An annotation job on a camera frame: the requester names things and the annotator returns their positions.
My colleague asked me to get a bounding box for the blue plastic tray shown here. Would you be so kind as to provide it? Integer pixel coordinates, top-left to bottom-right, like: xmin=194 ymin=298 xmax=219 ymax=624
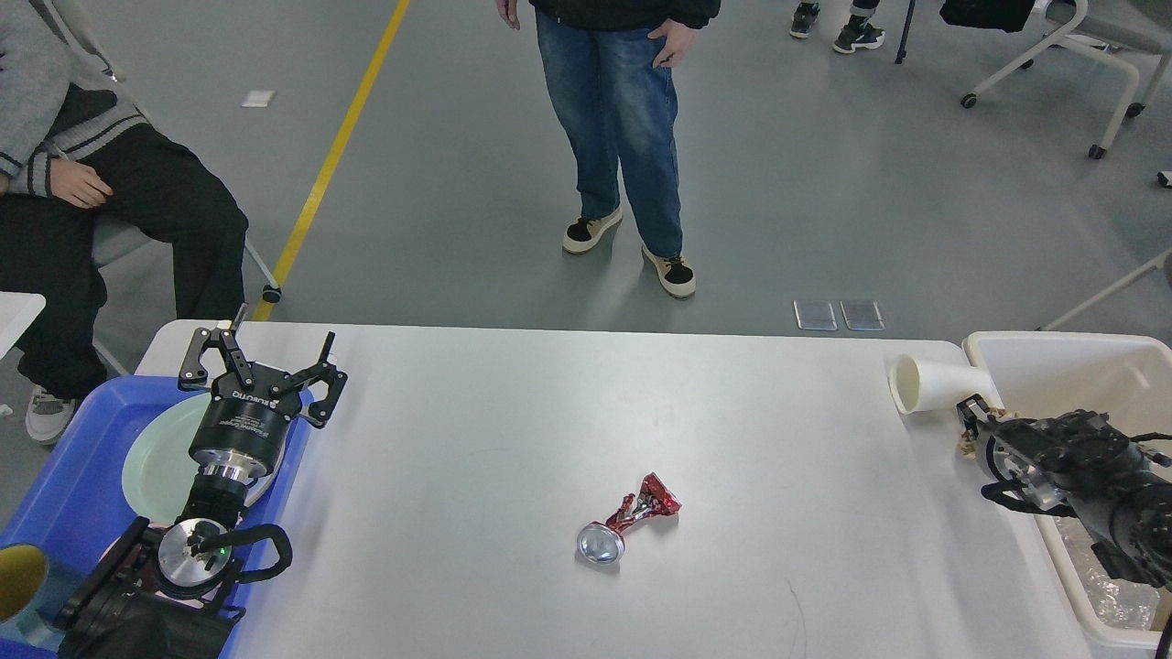
xmin=4 ymin=376 xmax=311 ymax=658

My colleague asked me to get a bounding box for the dark blue mug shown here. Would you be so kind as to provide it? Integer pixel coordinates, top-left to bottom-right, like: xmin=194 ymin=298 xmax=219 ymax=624
xmin=1 ymin=544 xmax=83 ymax=651

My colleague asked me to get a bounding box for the clear floor plate left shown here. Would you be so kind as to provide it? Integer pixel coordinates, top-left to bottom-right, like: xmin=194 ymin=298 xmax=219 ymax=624
xmin=793 ymin=299 xmax=838 ymax=332

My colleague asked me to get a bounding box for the white office chair right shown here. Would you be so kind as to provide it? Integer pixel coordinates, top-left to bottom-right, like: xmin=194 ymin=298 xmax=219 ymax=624
xmin=895 ymin=0 xmax=1172 ymax=162

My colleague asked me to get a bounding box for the white office chair left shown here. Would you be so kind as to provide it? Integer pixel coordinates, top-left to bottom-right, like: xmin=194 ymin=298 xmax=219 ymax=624
xmin=38 ymin=0 xmax=282 ymax=378

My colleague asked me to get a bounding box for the crushed red can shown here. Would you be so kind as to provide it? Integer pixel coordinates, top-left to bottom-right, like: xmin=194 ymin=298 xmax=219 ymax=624
xmin=575 ymin=473 xmax=682 ymax=566

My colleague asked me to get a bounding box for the white office chair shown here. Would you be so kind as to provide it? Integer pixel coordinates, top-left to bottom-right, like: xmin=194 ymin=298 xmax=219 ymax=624
xmin=38 ymin=0 xmax=282 ymax=378
xmin=895 ymin=0 xmax=1172 ymax=162

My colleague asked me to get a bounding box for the clear floor plate right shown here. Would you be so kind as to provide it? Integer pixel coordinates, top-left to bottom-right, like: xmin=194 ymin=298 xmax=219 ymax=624
xmin=839 ymin=300 xmax=884 ymax=332

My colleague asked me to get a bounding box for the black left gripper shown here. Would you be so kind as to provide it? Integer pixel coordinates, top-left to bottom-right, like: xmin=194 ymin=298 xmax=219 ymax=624
xmin=177 ymin=304 xmax=349 ymax=481

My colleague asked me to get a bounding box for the beige paper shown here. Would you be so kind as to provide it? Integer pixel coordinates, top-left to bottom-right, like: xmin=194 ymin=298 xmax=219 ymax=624
xmin=956 ymin=432 xmax=976 ymax=460

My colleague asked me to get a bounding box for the white floor tag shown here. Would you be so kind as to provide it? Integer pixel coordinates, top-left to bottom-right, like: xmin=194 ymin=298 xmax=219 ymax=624
xmin=240 ymin=89 xmax=275 ymax=109

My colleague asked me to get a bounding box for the person in blue jeans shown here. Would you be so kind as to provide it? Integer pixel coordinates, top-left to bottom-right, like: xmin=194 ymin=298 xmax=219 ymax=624
xmin=532 ymin=1 xmax=721 ymax=297

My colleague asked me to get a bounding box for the seated person at left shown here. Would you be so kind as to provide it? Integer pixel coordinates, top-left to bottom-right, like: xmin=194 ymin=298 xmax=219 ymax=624
xmin=1 ymin=1 xmax=248 ymax=446

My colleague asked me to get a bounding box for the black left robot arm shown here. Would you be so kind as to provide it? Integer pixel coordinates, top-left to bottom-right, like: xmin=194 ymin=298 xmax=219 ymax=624
xmin=54 ymin=319 xmax=348 ymax=658

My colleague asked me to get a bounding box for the clear floor plate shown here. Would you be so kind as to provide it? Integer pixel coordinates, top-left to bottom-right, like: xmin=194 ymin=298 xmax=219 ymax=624
xmin=839 ymin=300 xmax=884 ymax=332
xmin=793 ymin=299 xmax=838 ymax=332

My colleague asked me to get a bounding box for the green plate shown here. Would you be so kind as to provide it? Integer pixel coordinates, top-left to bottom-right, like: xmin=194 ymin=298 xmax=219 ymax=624
xmin=122 ymin=395 xmax=287 ymax=524

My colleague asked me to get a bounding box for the white paper cup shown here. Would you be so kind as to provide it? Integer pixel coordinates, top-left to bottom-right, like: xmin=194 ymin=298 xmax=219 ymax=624
xmin=888 ymin=354 xmax=1004 ymax=416

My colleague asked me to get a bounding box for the white plastic bin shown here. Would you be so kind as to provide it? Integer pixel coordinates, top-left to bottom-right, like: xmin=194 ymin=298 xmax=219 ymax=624
xmin=963 ymin=332 xmax=1171 ymax=651

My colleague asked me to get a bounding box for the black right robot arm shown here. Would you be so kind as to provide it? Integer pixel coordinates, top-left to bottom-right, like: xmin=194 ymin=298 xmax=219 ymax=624
xmin=956 ymin=394 xmax=1171 ymax=589

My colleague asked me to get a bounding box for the aluminium foil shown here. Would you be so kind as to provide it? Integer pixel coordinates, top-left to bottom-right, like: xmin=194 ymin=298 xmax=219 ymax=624
xmin=1054 ymin=518 xmax=1160 ymax=631

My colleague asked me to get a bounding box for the person in dark jeans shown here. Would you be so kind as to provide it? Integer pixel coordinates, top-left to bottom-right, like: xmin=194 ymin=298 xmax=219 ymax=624
xmin=789 ymin=0 xmax=887 ymax=54

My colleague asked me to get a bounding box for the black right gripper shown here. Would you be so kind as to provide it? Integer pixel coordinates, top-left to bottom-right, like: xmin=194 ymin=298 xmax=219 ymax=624
xmin=956 ymin=394 xmax=1036 ymax=485

